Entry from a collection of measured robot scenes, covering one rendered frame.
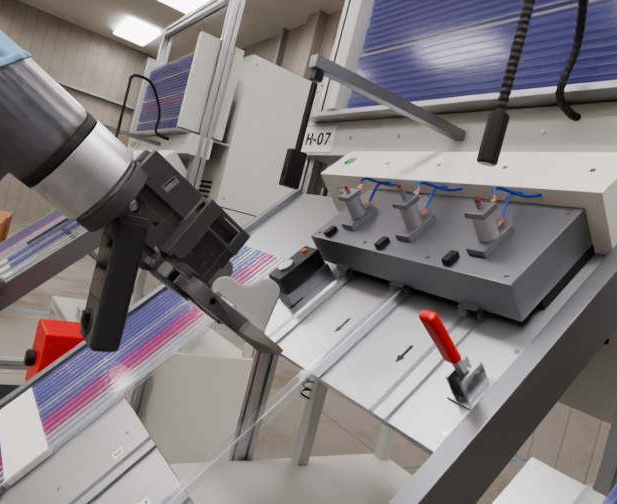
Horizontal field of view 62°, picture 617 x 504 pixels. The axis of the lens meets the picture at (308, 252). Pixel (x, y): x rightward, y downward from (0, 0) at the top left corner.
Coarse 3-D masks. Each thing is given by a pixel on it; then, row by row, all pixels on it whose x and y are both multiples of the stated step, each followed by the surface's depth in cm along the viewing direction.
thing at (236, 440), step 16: (400, 288) 63; (384, 304) 62; (368, 320) 61; (352, 336) 60; (336, 352) 59; (304, 368) 58; (320, 368) 58; (288, 384) 57; (304, 384) 57; (272, 400) 56; (288, 400) 56; (256, 416) 55; (272, 416) 55; (240, 432) 54; (256, 432) 54; (224, 448) 53; (208, 464) 52; (192, 480) 51; (176, 496) 50
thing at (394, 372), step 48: (288, 240) 92; (336, 288) 72; (384, 288) 67; (576, 288) 52; (288, 336) 67; (336, 336) 63; (384, 336) 59; (480, 336) 52; (528, 336) 50; (336, 384) 56; (384, 384) 52; (432, 384) 50; (432, 432) 45
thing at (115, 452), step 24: (120, 408) 70; (96, 432) 67; (120, 432) 65; (144, 432) 63; (72, 456) 65; (96, 456) 63; (120, 456) 61; (144, 456) 59; (24, 480) 65; (48, 480) 63; (72, 480) 61; (96, 480) 59; (120, 480) 57; (144, 480) 56; (168, 480) 54
